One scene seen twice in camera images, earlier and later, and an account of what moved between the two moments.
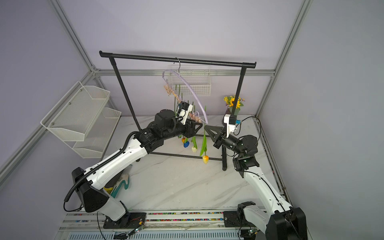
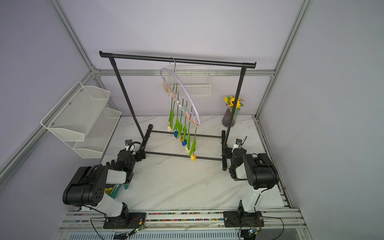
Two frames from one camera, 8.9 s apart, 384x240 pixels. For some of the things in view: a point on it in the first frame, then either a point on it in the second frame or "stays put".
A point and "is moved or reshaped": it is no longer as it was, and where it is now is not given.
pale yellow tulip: x=204 y=146 → x=192 y=152
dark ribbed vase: x=228 y=112 stays put
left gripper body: x=188 y=130 → x=136 y=157
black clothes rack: x=243 y=65 stays put
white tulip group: x=178 y=96 is moved or reshaped
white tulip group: x=194 y=148 → x=188 y=139
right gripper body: x=223 y=141 → x=230 y=155
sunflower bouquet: x=229 y=101 stays put
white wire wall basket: x=199 y=76 stays put
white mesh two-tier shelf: x=81 y=120 stays put
